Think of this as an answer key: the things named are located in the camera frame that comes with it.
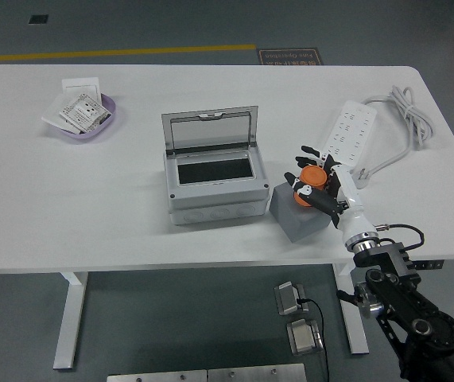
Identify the white power cord with plug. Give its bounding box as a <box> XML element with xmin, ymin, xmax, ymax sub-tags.
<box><xmin>349</xmin><ymin>85</ymin><xmax>437</xmax><ymax>189</ymax></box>

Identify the brown floor sign orange text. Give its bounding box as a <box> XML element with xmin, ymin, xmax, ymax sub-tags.
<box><xmin>256</xmin><ymin>48</ymin><xmax>324</xmax><ymax>67</ymax></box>

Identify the grey metal plate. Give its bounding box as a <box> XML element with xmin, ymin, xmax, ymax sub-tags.
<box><xmin>106</xmin><ymin>369</ymin><xmax>208</xmax><ymax>382</ymax></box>

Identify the plain white switch plate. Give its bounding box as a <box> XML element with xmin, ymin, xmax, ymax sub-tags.
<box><xmin>60</xmin><ymin>77</ymin><xmax>103</xmax><ymax>103</ymax></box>

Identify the white wall socket patterned wrap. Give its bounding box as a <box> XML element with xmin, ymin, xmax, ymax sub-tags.
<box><xmin>58</xmin><ymin>92</ymin><xmax>108</xmax><ymax>134</ymax></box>

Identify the yellow floor tape line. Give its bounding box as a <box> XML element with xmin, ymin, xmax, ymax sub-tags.
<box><xmin>0</xmin><ymin>44</ymin><xmax>258</xmax><ymax>64</ymax></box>

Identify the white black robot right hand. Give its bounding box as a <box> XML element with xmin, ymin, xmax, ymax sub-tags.
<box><xmin>284</xmin><ymin>145</ymin><xmax>379</xmax><ymax>246</ymax></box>

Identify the white flat panel plate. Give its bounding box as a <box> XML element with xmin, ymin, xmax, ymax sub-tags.
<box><xmin>41</xmin><ymin>93</ymin><xmax>83</xmax><ymax>135</ymax></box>

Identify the silver foot pedal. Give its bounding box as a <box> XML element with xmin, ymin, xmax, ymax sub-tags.
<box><xmin>285</xmin><ymin>318</ymin><xmax>325</xmax><ymax>357</ymax></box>
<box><xmin>274</xmin><ymin>281</ymin><xmax>310</xmax><ymax>317</ymax></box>

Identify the grey electrical box clear lid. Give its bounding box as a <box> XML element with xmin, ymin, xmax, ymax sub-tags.
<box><xmin>161</xmin><ymin>105</ymin><xmax>271</xmax><ymax>227</ymax></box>

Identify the purple plastic tray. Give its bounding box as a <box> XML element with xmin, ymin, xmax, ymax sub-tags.
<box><xmin>49</xmin><ymin>92</ymin><xmax>117</xmax><ymax>143</ymax></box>

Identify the grey cube with round hole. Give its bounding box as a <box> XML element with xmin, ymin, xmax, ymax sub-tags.
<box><xmin>269</xmin><ymin>181</ymin><xmax>345</xmax><ymax>244</ymax></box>

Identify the black pedal cable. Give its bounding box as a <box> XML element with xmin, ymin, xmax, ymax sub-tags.
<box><xmin>296</xmin><ymin>296</ymin><xmax>331</xmax><ymax>366</ymax></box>

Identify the orange cylinder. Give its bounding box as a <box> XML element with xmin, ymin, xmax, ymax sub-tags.
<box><xmin>292</xmin><ymin>165</ymin><xmax>328</xmax><ymax>207</ymax></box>

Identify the white power strip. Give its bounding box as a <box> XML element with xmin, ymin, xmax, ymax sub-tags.
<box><xmin>320</xmin><ymin>99</ymin><xmax>378</xmax><ymax>175</ymax></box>

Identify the white table leg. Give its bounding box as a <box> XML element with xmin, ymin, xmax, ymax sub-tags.
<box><xmin>52</xmin><ymin>271</ymin><xmax>90</xmax><ymax>370</ymax></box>
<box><xmin>332</xmin><ymin>263</ymin><xmax>370</xmax><ymax>355</ymax></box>

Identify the black table control panel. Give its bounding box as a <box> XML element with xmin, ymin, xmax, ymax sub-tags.
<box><xmin>409</xmin><ymin>259</ymin><xmax>445</xmax><ymax>271</ymax></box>

